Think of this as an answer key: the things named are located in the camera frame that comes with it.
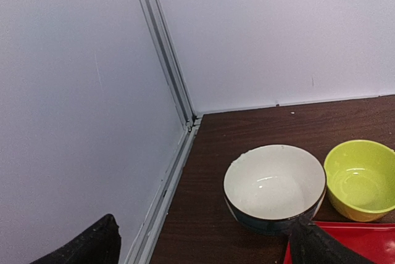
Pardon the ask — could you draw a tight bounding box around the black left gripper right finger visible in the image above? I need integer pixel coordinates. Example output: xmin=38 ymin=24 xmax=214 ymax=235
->
xmin=289 ymin=217 xmax=372 ymax=263

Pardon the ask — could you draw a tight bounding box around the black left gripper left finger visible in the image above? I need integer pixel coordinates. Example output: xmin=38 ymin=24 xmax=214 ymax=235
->
xmin=34 ymin=214 xmax=120 ymax=264

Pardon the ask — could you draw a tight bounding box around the red tin lid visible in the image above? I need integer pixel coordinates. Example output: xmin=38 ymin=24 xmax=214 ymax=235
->
xmin=283 ymin=221 xmax=394 ymax=263

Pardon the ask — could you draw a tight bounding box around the white ceramic bowl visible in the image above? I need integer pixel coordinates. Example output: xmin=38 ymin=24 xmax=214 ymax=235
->
xmin=223 ymin=144 xmax=326 ymax=236

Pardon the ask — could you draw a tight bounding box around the green plastic bowl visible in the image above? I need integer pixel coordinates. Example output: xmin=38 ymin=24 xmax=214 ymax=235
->
xmin=323 ymin=139 xmax=394 ymax=222

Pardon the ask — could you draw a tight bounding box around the aluminium frame post left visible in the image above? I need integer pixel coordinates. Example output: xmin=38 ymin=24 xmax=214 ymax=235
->
xmin=126 ymin=0 xmax=199 ymax=263

